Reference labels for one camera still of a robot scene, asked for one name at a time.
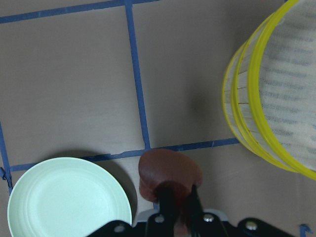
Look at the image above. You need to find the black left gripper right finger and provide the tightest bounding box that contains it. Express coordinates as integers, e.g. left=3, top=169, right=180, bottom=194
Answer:
left=190, top=185, right=203, bottom=217

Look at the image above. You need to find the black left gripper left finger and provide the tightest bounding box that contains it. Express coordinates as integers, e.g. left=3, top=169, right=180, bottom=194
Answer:
left=158, top=190, right=176, bottom=222

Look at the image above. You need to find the brown bun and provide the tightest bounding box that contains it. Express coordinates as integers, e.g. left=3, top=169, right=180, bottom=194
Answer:
left=138, top=149, right=204, bottom=235

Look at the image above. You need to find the yellow bamboo steamer layer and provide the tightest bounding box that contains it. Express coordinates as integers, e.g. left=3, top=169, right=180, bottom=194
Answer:
left=231, top=0, right=316, bottom=179
left=221, top=44, right=265, bottom=159

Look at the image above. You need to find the light green plate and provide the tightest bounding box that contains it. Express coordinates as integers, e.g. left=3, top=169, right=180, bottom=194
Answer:
left=7, top=157, right=132, bottom=237

